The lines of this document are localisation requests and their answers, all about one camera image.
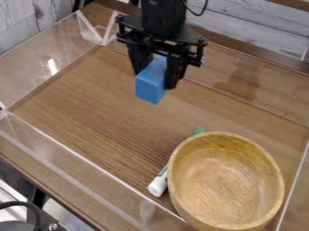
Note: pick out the blue rectangular block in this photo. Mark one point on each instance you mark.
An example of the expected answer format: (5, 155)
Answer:
(150, 81)

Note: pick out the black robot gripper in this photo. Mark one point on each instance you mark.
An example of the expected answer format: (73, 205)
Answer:
(158, 31)

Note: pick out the clear acrylic corner bracket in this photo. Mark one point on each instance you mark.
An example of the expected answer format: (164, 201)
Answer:
(98, 34)

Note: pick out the black metal stand base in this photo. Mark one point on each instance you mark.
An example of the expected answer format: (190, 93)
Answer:
(23, 219)

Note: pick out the brown wooden bowl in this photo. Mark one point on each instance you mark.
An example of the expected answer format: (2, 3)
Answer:
(225, 183)

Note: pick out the white green-capped marker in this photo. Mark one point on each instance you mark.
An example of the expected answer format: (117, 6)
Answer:
(160, 182)

